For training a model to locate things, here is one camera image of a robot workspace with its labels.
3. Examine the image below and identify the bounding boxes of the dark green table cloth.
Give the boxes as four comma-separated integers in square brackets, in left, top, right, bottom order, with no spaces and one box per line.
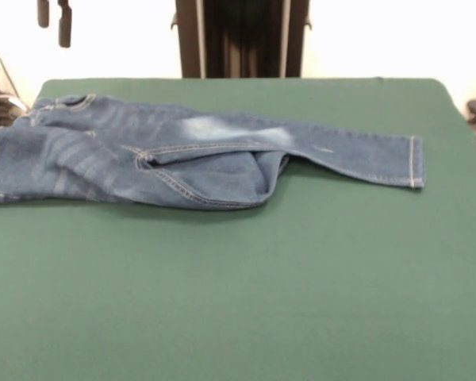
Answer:
[0,77,476,381]

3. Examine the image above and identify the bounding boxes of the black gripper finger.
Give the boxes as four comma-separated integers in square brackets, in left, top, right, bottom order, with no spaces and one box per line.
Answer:
[57,0,74,49]
[36,0,51,29]

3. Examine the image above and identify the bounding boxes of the black cable bundle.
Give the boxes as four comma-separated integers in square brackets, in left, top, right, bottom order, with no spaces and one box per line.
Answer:
[0,35,29,134]

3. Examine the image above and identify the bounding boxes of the blue denim jeans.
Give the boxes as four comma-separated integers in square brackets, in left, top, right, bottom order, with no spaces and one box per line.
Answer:
[0,94,426,212]

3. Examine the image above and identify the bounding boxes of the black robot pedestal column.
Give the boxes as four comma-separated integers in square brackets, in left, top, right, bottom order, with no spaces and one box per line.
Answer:
[170,0,313,79]

